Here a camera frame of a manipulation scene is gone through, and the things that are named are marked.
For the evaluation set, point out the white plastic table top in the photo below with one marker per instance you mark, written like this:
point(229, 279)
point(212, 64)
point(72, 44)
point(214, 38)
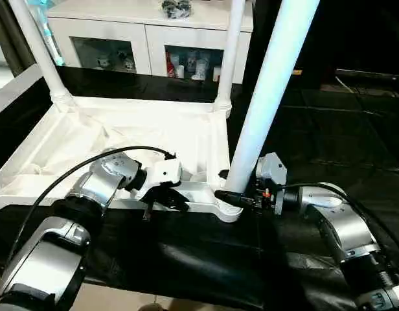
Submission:
point(89, 136)

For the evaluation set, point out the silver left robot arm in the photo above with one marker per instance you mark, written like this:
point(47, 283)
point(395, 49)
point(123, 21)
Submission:
point(76, 214)

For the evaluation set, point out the black work mat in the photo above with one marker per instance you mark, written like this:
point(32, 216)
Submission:
point(186, 259)

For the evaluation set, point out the dark left robot foot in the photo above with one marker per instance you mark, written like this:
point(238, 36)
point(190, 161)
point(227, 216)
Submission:
point(154, 307)

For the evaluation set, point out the small yellow label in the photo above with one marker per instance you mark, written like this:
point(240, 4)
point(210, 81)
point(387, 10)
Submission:
point(296, 72)

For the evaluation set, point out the black metal bar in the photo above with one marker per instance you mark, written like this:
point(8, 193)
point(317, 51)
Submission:
point(374, 74)

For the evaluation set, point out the white glass-door cabinet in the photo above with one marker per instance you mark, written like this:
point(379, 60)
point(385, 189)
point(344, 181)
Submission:
point(135, 29)

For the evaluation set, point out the crumpled silver object on cabinet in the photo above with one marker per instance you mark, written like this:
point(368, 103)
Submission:
point(177, 8)

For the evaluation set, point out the dark grey curtain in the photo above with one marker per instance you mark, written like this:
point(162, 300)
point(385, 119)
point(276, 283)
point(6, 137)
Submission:
point(8, 32)

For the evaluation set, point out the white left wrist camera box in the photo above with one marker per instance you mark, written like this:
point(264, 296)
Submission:
point(162, 175)

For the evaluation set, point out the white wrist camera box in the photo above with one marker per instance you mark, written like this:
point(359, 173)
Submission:
point(162, 175)
point(271, 172)

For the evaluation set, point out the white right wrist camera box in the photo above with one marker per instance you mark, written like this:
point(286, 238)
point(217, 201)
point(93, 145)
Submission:
point(271, 172)

